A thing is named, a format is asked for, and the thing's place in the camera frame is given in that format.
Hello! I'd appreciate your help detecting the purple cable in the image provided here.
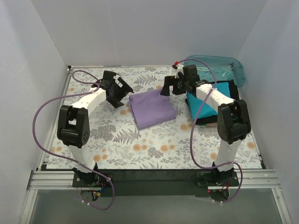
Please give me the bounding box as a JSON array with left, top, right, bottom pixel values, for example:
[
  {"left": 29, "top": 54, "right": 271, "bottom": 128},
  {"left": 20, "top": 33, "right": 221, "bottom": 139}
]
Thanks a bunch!
[
  {"left": 172, "top": 58, "right": 243, "bottom": 204},
  {"left": 32, "top": 70, "right": 115, "bottom": 210}
]

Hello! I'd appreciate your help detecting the aluminium frame rail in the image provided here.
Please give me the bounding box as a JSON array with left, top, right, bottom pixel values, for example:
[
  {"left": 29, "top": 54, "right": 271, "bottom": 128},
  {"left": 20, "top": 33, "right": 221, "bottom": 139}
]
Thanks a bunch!
[{"left": 27, "top": 169, "right": 281, "bottom": 189}]

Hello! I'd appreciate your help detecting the floral table mat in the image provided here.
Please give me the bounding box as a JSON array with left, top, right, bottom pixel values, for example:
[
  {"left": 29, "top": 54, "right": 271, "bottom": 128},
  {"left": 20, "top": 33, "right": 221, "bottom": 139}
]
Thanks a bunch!
[{"left": 46, "top": 67, "right": 262, "bottom": 169}]

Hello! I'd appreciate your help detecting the teal plastic bin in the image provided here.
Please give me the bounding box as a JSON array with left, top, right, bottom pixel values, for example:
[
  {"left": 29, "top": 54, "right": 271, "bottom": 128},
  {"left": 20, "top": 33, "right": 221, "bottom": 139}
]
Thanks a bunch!
[{"left": 183, "top": 55, "right": 245, "bottom": 87}]

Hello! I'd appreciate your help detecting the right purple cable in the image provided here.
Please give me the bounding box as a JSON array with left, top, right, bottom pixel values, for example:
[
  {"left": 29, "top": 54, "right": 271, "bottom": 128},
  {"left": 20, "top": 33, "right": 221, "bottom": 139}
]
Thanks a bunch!
[{"left": 172, "top": 58, "right": 243, "bottom": 204}]

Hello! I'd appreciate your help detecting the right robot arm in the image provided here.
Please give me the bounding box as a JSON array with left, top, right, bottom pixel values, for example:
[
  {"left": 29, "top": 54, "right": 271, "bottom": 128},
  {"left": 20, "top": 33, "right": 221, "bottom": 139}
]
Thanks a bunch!
[{"left": 160, "top": 62, "right": 251, "bottom": 186}]

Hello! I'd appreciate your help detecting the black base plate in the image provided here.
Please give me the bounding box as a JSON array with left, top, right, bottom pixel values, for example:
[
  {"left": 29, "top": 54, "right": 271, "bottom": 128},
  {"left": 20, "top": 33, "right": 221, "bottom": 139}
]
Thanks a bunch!
[{"left": 72, "top": 168, "right": 241, "bottom": 197}]

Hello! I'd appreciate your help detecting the teal folded t shirt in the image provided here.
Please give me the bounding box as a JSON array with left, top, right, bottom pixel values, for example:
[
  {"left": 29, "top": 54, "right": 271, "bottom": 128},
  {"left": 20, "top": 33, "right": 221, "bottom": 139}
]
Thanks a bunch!
[{"left": 186, "top": 81, "right": 231, "bottom": 121}]

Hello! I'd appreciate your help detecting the purple t shirt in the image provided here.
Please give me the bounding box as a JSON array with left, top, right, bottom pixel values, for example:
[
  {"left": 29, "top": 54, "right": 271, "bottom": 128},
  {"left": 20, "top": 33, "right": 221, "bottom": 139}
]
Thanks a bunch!
[{"left": 128, "top": 89, "right": 176, "bottom": 130}]

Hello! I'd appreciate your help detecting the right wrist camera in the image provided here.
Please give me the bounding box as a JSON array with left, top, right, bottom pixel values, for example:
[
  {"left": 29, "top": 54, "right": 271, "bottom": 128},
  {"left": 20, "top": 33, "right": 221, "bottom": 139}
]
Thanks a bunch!
[{"left": 172, "top": 62, "right": 184, "bottom": 79}]

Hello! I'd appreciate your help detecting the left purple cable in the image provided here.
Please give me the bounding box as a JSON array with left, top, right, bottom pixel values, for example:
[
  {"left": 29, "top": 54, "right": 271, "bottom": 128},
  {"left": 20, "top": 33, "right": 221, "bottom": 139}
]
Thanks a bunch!
[{"left": 32, "top": 70, "right": 115, "bottom": 210}]

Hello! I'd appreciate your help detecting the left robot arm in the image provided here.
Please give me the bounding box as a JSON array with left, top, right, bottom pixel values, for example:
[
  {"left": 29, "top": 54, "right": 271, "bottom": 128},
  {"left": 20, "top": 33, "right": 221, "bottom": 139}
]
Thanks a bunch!
[{"left": 57, "top": 70, "right": 133, "bottom": 187}]

